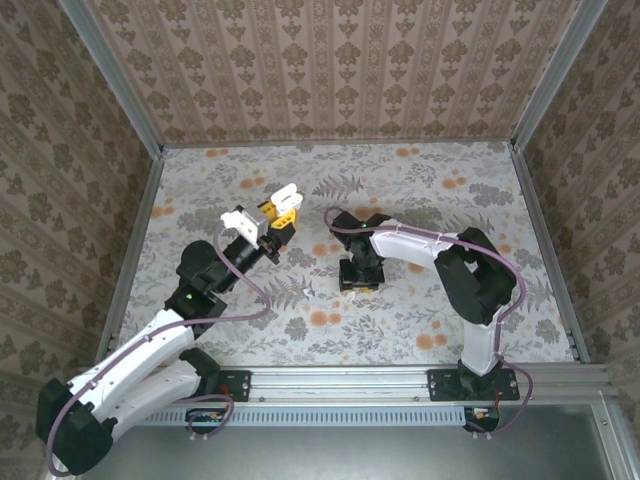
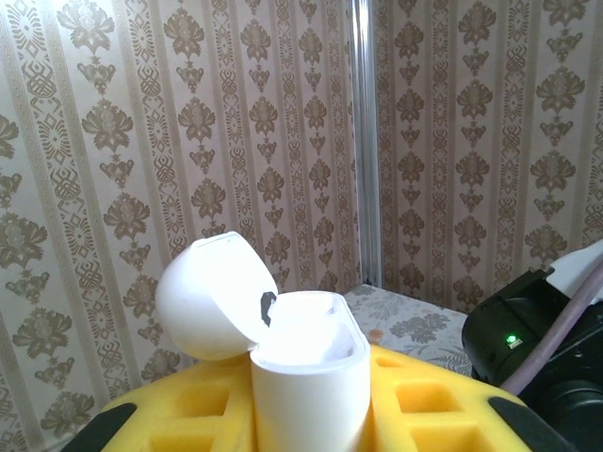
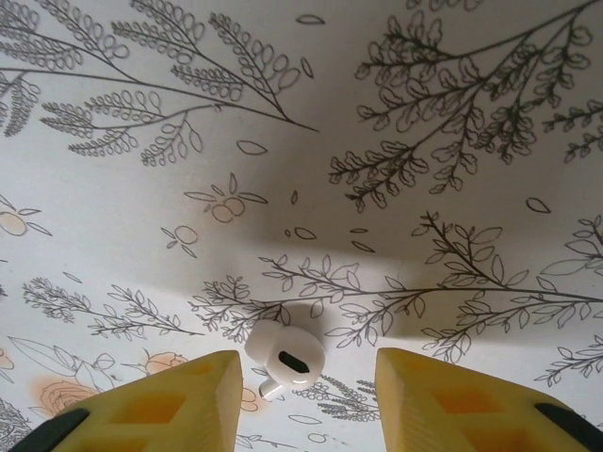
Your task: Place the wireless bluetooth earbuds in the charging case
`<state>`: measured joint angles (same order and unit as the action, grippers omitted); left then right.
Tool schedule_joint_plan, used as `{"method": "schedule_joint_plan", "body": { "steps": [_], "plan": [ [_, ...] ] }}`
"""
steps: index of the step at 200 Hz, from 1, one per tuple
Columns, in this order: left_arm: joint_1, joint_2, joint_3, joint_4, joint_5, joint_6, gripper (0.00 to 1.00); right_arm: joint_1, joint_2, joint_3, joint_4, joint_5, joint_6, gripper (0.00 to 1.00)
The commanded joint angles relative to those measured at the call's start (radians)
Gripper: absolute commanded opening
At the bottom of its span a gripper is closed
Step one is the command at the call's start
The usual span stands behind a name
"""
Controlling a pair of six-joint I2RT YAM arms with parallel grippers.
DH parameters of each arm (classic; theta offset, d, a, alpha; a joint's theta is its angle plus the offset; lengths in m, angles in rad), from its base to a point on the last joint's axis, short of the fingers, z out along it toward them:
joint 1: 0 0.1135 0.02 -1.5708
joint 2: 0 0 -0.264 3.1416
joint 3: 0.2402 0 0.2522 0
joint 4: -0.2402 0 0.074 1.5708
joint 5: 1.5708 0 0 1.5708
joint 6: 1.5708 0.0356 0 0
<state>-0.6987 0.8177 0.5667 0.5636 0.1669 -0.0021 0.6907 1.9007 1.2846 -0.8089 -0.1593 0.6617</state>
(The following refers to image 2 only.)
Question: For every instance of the white earbud charging case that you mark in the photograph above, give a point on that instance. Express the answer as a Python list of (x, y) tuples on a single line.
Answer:
[(306, 391)]

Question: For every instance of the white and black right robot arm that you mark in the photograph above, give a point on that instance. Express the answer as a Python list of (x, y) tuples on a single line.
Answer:
[(584, 268)]

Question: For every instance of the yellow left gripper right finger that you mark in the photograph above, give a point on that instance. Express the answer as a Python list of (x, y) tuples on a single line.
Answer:
[(424, 414)]

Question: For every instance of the aluminium frame post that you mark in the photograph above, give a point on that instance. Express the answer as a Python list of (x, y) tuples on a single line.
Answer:
[(366, 141)]

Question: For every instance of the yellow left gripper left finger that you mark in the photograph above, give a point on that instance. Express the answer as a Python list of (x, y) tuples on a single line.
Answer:
[(188, 414)]

